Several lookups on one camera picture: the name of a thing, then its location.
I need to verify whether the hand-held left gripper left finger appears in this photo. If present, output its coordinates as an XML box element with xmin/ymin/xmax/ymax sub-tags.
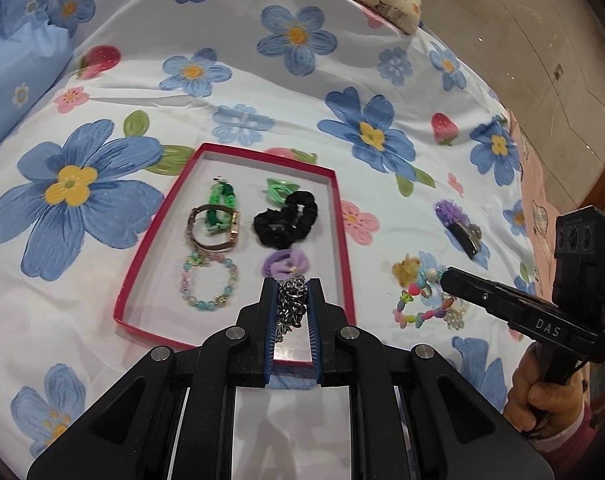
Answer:
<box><xmin>26</xmin><ymin>277</ymin><xmax>279</xmax><ymax>480</ymax></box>

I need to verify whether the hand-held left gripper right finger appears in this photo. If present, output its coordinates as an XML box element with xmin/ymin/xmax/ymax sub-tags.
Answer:
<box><xmin>306</xmin><ymin>277</ymin><xmax>558</xmax><ymax>480</ymax></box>

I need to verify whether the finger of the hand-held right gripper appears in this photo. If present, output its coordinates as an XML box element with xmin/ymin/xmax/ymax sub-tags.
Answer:
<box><xmin>441</xmin><ymin>266</ymin><xmax>605</xmax><ymax>362</ymax></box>

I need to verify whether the silver chain bracelet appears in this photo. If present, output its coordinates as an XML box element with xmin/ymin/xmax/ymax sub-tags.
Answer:
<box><xmin>274</xmin><ymin>273</ymin><xmax>311</xmax><ymax>345</ymax></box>

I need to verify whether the white pearl bracelet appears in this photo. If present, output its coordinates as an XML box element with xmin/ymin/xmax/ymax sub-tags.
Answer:
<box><xmin>441</xmin><ymin>297</ymin><xmax>471</xmax><ymax>331</ymax></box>

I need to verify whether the purple bow hair tie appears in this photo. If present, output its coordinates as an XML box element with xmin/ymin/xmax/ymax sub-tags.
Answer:
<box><xmin>261</xmin><ymin>248</ymin><xmax>311</xmax><ymax>279</ymax></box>

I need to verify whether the pastel bead bracelet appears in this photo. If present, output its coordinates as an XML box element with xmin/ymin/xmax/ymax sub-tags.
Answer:
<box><xmin>179</xmin><ymin>252</ymin><xmax>240</xmax><ymax>313</ymax></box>

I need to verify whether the colourful candy bead bracelet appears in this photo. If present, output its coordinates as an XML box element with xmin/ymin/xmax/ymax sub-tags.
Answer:
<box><xmin>393</xmin><ymin>267</ymin><xmax>456</xmax><ymax>330</ymax></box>

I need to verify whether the black scrunchie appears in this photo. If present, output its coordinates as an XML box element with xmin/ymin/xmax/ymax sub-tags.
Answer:
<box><xmin>253</xmin><ymin>190</ymin><xmax>319</xmax><ymax>250</ymax></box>

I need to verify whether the gold wristwatch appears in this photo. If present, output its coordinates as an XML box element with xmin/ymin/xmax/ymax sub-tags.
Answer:
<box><xmin>186</xmin><ymin>204</ymin><xmax>242</xmax><ymax>254</ymax></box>

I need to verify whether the green hair clip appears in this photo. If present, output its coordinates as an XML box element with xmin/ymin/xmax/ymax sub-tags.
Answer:
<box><xmin>262</xmin><ymin>177</ymin><xmax>296</xmax><ymax>205</ymax></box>

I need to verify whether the green braided bracelet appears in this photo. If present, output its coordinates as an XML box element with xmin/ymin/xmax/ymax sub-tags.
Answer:
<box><xmin>204</xmin><ymin>179</ymin><xmax>240</xmax><ymax>234</ymax></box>

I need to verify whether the red shallow box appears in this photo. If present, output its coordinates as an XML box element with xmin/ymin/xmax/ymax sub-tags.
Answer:
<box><xmin>113</xmin><ymin>142</ymin><xmax>358</xmax><ymax>366</ymax></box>

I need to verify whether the person's right forearm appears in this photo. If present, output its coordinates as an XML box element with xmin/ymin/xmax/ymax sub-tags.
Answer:
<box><xmin>526</xmin><ymin>396</ymin><xmax>605</xmax><ymax>463</ymax></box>

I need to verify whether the person's right hand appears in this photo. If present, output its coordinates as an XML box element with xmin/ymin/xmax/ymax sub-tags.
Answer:
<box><xmin>503</xmin><ymin>344</ymin><xmax>592</xmax><ymax>435</ymax></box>

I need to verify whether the dark glitter hair claw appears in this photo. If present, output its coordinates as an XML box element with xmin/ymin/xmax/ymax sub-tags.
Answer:
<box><xmin>447</xmin><ymin>221</ymin><xmax>483</xmax><ymax>261</ymax></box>

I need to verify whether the pink printed cloth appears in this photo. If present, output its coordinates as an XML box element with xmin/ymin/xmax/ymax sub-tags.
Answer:
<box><xmin>506</xmin><ymin>109</ymin><xmax>569</xmax><ymax>313</ymax></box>

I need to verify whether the floral bedsheet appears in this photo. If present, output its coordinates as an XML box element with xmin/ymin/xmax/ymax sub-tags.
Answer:
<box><xmin>0</xmin><ymin>0</ymin><xmax>550</xmax><ymax>480</ymax></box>

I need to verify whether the light blue pillow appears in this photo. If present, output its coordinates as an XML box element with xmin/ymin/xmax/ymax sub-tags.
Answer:
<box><xmin>0</xmin><ymin>0</ymin><xmax>76</xmax><ymax>162</ymax></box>

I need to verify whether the purple frilly hair tie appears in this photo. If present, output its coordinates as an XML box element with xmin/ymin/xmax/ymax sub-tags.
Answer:
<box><xmin>433</xmin><ymin>198</ymin><xmax>471</xmax><ymax>226</ymax></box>

